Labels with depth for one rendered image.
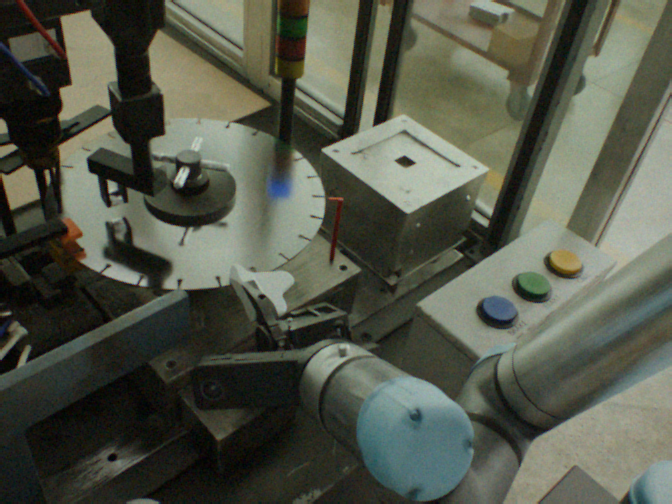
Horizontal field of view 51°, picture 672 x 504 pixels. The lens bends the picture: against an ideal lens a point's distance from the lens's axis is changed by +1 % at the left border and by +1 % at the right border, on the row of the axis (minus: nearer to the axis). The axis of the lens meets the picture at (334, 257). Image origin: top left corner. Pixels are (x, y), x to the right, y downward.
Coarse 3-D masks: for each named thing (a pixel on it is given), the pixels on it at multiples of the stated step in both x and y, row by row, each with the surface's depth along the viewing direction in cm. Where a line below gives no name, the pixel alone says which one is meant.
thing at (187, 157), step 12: (156, 156) 81; (168, 156) 81; (180, 156) 81; (192, 156) 81; (180, 168) 81; (192, 168) 81; (204, 168) 81; (216, 168) 81; (228, 168) 81; (180, 180) 78; (192, 180) 82
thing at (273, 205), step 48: (96, 144) 90; (192, 144) 92; (240, 144) 93; (48, 192) 82; (96, 192) 83; (240, 192) 86; (288, 192) 87; (96, 240) 77; (144, 240) 78; (192, 240) 78; (240, 240) 79; (288, 240) 80; (192, 288) 73
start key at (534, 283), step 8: (528, 272) 87; (520, 280) 86; (528, 280) 86; (536, 280) 86; (544, 280) 86; (520, 288) 85; (528, 288) 85; (536, 288) 85; (544, 288) 85; (536, 296) 85; (544, 296) 85
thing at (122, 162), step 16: (144, 144) 71; (96, 160) 75; (112, 160) 75; (128, 160) 75; (144, 160) 72; (112, 176) 75; (128, 176) 74; (144, 176) 73; (160, 176) 74; (144, 192) 74
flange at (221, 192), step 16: (176, 176) 82; (208, 176) 83; (224, 176) 86; (160, 192) 82; (176, 192) 82; (192, 192) 82; (208, 192) 83; (224, 192) 84; (160, 208) 80; (176, 208) 81; (192, 208) 81; (208, 208) 81; (224, 208) 82
